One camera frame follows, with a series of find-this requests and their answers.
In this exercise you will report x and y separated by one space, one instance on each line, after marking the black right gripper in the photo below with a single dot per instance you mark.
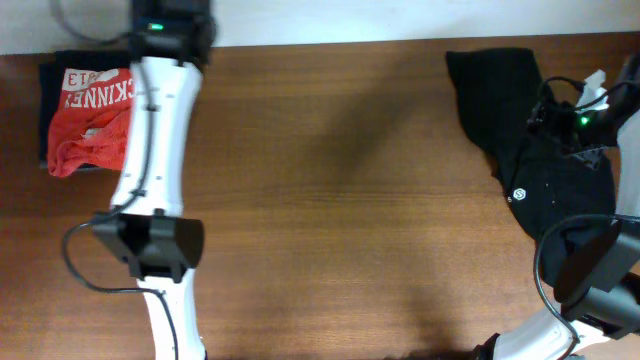
561 111

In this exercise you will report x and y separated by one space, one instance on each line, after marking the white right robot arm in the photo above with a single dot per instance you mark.
596 296

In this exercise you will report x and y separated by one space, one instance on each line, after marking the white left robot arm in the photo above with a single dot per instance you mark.
145 227

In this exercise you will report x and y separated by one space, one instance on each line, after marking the black polo shirt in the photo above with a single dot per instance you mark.
497 90

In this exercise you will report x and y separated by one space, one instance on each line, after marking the navy folded garment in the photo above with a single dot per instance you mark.
51 76

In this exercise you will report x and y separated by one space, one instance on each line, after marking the red printed t-shirt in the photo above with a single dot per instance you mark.
91 123

